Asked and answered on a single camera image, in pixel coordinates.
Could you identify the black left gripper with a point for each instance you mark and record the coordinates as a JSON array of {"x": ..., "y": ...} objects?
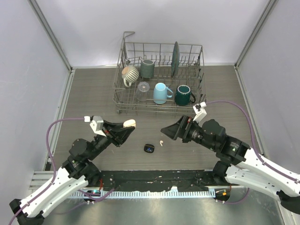
[{"x": 117, "y": 137}]

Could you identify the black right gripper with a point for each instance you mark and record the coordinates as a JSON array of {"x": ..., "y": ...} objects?
[{"x": 181, "y": 129}]

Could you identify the pink white earbud case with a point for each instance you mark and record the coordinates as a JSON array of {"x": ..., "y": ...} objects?
[{"x": 129, "y": 123}]

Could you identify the black earbud charging case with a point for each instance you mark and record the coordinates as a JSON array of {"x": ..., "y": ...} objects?
[{"x": 149, "y": 148}]

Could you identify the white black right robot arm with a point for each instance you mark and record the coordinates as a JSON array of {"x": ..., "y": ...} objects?
[{"x": 239, "y": 163}]

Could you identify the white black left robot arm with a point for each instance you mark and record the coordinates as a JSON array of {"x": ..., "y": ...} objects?
[{"x": 77, "y": 172}]

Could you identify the dark green mug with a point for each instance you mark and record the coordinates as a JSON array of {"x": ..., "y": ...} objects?
[{"x": 184, "y": 95}]

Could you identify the light blue mug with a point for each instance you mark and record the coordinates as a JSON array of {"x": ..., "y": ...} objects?
[{"x": 161, "y": 93}]

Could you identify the clear drinking glass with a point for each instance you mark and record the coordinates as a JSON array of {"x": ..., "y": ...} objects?
[{"x": 142, "y": 91}]

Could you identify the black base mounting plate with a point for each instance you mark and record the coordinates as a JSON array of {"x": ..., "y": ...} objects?
[{"x": 158, "y": 180}]

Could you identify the striped beige mug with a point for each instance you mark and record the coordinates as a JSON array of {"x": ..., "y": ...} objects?
[{"x": 130, "y": 75}]

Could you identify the dark green plate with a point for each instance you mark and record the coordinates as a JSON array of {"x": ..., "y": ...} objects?
[{"x": 175, "y": 59}]

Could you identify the grey green cup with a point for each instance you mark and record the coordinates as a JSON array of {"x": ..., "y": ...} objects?
[{"x": 147, "y": 68}]

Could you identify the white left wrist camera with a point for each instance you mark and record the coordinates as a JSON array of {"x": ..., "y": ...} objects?
[{"x": 96, "y": 124}]

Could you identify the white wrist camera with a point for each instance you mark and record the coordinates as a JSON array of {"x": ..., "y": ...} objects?
[
  {"x": 96, "y": 124},
  {"x": 200, "y": 111}
]

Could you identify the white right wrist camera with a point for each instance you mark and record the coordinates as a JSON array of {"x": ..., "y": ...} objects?
[{"x": 200, "y": 111}]

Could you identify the metal wire dish rack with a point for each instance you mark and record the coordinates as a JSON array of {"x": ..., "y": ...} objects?
[{"x": 190, "y": 73}]

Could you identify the white slotted cable duct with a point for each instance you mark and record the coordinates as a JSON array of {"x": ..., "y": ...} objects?
[{"x": 173, "y": 193}]

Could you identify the aluminium frame rail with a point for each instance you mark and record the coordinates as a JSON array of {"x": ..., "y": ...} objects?
[{"x": 46, "y": 26}]

